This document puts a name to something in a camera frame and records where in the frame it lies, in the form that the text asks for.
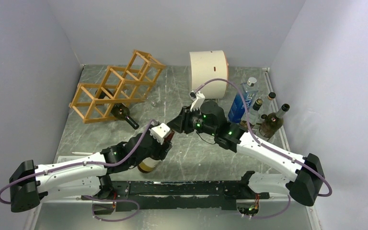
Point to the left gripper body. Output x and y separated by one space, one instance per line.
156 149

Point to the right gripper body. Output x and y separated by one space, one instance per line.
193 120

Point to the dark bottle gold cap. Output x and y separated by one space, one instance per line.
149 164

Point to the blue square glass bottle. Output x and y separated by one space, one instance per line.
243 99

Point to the dark bottle black cap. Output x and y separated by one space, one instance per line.
119 110

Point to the clear bottle dark cap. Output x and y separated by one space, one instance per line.
253 114

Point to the dark green wine bottle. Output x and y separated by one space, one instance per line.
273 122

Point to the clear glass bottle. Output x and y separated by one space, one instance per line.
270 97

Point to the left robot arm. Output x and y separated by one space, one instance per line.
31 184

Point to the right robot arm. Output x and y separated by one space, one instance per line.
300 177

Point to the wooden wine rack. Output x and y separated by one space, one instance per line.
127 85

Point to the beige cylindrical box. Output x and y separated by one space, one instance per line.
207 65

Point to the white paper card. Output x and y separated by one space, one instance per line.
73 156

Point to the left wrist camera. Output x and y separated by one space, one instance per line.
160 132

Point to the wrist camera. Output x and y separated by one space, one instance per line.
198 99
160 132

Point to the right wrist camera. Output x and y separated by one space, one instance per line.
198 99

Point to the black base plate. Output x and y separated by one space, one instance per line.
144 195

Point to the aluminium rail frame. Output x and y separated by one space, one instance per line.
299 177

